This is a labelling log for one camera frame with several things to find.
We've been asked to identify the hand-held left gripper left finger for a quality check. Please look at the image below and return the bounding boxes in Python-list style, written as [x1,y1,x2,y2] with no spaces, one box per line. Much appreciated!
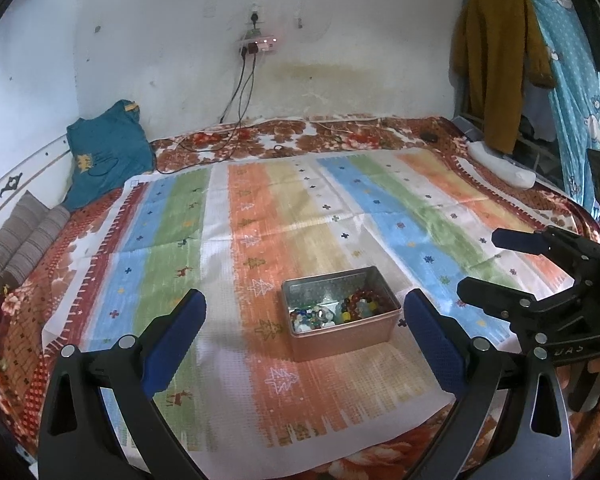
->
[37,288,208,480]

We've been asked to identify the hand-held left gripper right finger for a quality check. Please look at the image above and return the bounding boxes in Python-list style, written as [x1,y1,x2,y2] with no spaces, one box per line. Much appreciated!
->
[402,288,573,480]

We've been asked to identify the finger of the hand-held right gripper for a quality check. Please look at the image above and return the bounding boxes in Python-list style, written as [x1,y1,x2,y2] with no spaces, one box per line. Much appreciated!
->
[491,225,600,267]
[456,276,588,342]

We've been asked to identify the colourful beads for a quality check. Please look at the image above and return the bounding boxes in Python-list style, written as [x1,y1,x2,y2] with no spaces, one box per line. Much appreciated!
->
[342,287,386,318]

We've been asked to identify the yellow and dark bead bracelet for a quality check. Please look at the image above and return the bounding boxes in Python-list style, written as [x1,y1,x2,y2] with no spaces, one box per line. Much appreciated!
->
[337,300,376,323]

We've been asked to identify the rectangular metal tin box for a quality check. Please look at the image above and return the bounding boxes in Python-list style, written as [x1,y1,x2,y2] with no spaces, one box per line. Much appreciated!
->
[280,266,403,362]

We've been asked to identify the multicoloured glass bead bracelet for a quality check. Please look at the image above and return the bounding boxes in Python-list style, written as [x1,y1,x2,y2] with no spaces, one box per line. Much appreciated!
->
[290,307,321,333]

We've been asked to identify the pale hanging garment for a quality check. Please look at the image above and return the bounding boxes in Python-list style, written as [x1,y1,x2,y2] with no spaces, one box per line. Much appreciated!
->
[522,82,563,143]

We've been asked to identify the blue dotted hanging cloth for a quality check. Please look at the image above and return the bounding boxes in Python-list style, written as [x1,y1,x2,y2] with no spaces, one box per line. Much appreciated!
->
[500,0,600,216]

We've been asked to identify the colourful striped mat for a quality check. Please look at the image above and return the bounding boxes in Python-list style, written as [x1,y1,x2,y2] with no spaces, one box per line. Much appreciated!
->
[40,147,576,466]

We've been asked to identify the brown hanging jacket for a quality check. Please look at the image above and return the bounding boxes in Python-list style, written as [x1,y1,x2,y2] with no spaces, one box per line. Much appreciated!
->
[452,0,556,156]

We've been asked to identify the brown striped cushion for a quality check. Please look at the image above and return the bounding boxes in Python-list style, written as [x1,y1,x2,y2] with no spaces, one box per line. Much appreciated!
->
[0,190,72,293]

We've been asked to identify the brown floral bedsheet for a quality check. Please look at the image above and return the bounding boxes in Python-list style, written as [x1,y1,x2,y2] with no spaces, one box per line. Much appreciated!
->
[0,115,600,480]

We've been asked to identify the white bed headboard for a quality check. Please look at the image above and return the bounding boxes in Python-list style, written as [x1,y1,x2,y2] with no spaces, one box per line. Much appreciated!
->
[0,130,76,241]

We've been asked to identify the black hanging garment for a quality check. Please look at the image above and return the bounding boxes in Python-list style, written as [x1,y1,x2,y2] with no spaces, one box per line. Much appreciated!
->
[570,0,600,73]

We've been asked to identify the white power strip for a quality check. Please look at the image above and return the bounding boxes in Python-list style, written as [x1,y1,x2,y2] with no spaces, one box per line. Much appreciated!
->
[237,35,279,56]

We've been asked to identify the black power cable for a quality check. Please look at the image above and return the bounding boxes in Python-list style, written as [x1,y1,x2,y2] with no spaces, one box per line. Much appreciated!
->
[200,52,351,161]
[167,50,248,153]

